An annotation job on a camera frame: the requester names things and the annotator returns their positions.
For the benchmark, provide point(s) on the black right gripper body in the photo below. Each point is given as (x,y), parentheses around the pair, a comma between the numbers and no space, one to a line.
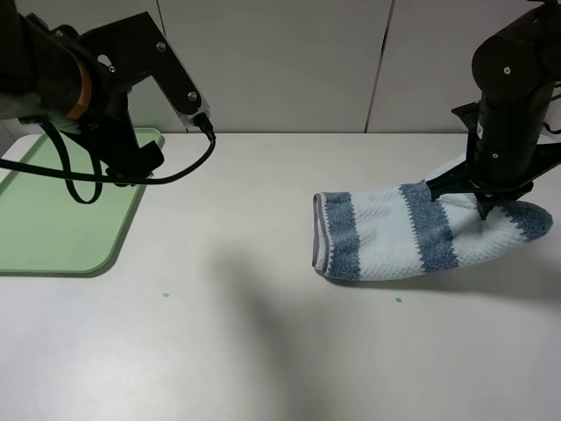
(503,156)

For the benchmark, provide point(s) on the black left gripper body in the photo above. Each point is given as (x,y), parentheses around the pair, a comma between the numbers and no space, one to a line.
(98,69)

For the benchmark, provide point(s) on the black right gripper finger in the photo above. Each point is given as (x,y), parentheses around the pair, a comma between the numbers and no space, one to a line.
(485,203)
(455,180)

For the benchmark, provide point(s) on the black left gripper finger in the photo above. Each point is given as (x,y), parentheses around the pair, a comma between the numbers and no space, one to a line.
(132,163)

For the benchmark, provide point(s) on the blue white striped towel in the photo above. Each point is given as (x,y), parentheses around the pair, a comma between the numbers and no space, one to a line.
(400,232)

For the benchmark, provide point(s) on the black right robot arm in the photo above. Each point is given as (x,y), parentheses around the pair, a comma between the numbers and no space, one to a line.
(516,70)

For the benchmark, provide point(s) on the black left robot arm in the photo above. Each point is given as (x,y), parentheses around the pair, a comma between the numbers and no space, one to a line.
(27,81)

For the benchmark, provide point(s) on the light green plastic tray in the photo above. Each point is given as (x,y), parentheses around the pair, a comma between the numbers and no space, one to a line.
(45,232)

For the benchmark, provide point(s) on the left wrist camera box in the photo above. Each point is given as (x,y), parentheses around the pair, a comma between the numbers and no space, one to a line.
(166,74)

